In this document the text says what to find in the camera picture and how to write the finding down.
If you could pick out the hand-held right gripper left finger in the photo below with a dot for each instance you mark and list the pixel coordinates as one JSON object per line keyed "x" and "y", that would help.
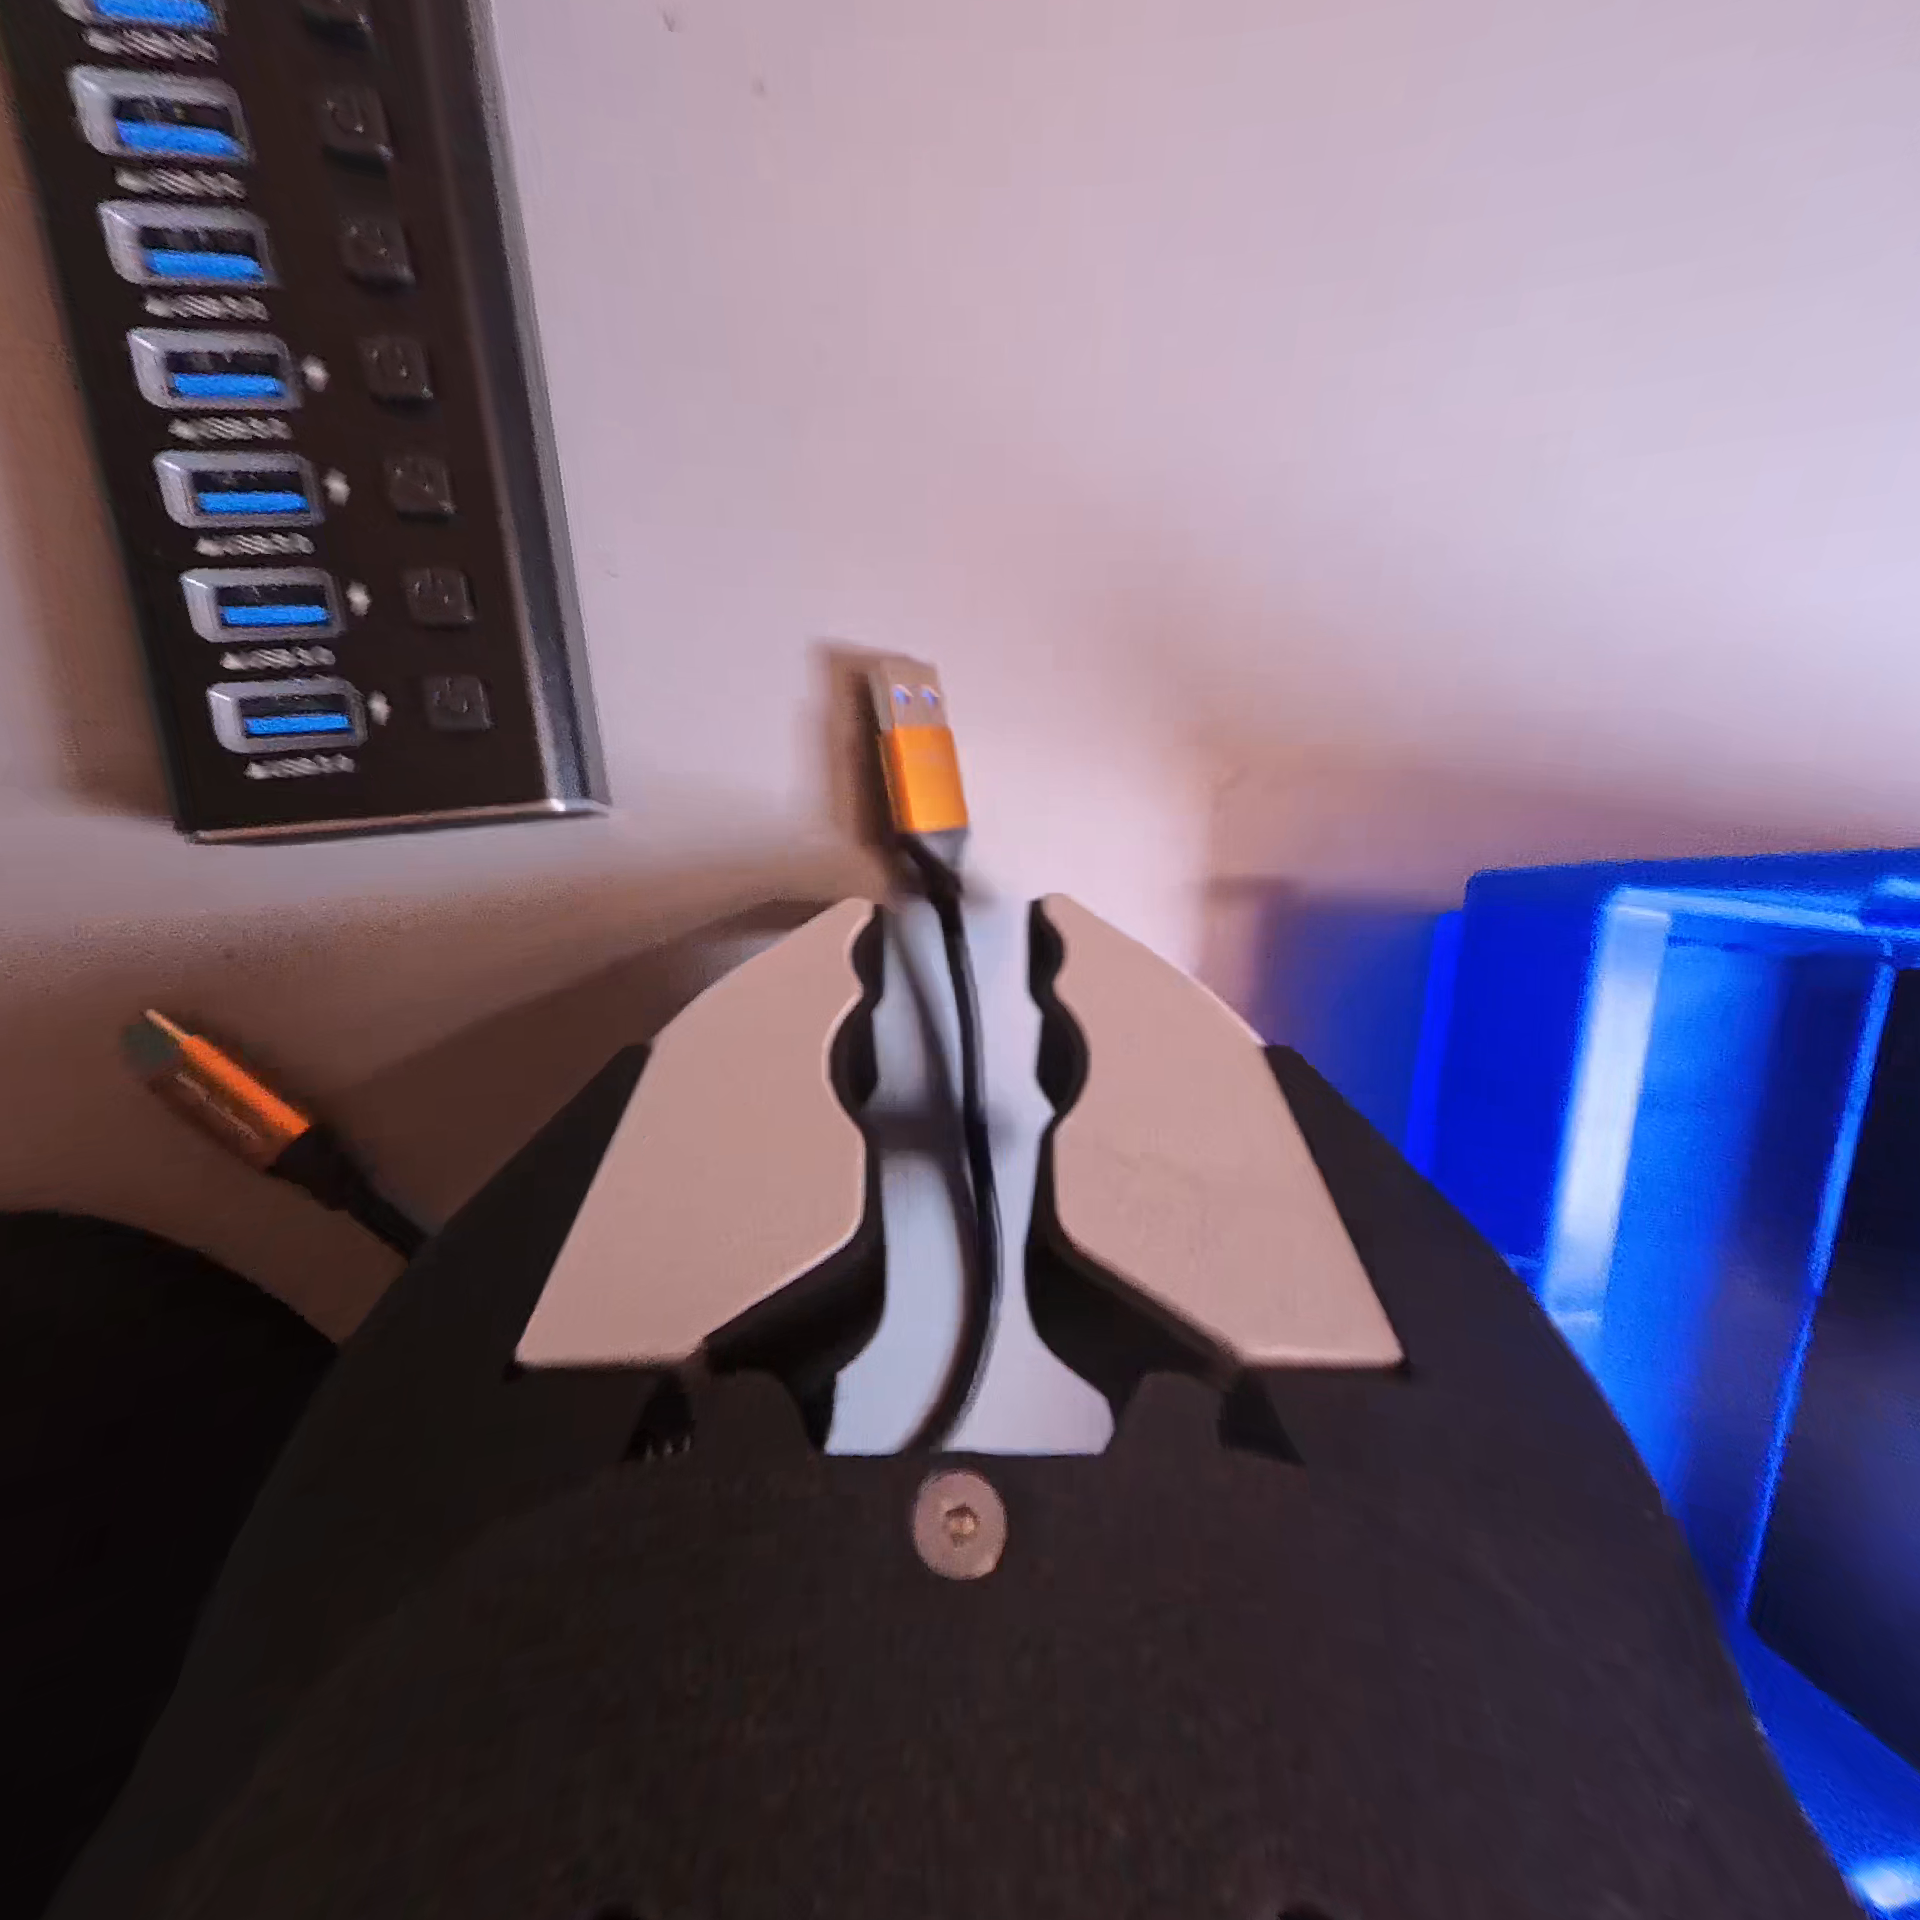
{"x": 721, "y": 1186}

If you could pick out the black quilted cushion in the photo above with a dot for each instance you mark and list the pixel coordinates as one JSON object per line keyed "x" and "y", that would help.
{"x": 120, "y": 1426}

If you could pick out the black divider panel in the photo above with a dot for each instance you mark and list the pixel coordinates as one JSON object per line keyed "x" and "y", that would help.
{"x": 1862, "y": 1426}

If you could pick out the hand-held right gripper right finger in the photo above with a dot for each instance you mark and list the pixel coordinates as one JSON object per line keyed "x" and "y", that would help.
{"x": 1200, "y": 1186}

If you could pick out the blue plastic bin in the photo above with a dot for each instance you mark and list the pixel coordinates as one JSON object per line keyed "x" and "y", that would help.
{"x": 1650, "y": 1125}

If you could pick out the long black usb hub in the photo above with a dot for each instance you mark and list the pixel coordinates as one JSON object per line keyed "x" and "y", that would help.
{"x": 345, "y": 435}

